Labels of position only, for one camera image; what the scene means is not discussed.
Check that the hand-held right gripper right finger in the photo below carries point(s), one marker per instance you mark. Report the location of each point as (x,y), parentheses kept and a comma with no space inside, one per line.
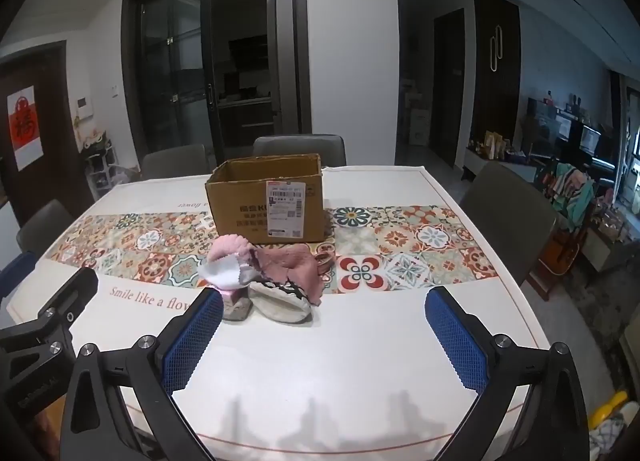
(457,341)

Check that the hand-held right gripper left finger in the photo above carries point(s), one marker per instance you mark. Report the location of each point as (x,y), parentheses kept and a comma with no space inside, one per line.
(192,341)

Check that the brown cardboard box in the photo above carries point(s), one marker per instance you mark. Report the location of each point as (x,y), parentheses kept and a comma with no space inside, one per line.
(240,206)

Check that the dark framed sliding glass door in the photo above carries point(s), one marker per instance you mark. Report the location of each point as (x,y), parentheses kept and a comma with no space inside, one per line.
(165,81)

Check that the silver refrigerator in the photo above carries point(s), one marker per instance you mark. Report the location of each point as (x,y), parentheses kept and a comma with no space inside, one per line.
(280,66)

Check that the white patterned tablecloth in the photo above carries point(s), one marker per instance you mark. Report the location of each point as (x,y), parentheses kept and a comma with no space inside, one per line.
(350,341)

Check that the pink fluffy wristband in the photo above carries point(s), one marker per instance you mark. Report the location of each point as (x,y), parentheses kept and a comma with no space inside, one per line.
(227,248)

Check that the low white sideboard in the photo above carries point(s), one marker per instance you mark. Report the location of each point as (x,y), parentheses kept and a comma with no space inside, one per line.
(480,161)

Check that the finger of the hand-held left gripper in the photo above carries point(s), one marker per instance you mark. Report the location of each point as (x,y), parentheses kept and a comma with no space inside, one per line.
(75,293)
(15,271)

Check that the white towel cloth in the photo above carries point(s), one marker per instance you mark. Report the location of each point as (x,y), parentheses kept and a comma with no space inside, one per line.
(225,277)

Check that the cluttered shoe rack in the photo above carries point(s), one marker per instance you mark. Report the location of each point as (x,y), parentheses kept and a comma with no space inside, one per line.
(100,161)

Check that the grey dining chair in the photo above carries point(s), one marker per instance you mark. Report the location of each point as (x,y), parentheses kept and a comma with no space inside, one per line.
(45,228)
(505,216)
(175,161)
(300,148)

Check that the dark brown entrance door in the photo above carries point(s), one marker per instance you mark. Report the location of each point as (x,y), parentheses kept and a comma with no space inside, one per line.
(57,151)

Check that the yellow plastic toy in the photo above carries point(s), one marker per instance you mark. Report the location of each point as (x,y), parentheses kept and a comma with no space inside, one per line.
(607,408)

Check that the white wall intercom panel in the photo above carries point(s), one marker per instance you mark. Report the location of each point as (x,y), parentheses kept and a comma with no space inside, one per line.
(84,108)

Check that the teal hanging clothes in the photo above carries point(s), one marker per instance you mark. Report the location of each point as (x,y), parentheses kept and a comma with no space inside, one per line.
(575,191)

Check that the pink knit cloth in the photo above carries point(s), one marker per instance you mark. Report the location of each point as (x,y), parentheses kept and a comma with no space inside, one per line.
(295,268)

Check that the lit computer monitor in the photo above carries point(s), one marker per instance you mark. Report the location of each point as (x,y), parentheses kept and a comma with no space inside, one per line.
(591,141)

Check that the dark interior door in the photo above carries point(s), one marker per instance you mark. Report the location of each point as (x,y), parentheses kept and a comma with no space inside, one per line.
(448,91)

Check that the red and white door poster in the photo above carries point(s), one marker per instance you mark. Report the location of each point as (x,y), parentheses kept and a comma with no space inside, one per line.
(22,126)

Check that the cream cloth with black stripes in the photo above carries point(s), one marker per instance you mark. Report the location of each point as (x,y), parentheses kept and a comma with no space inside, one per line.
(280,310)

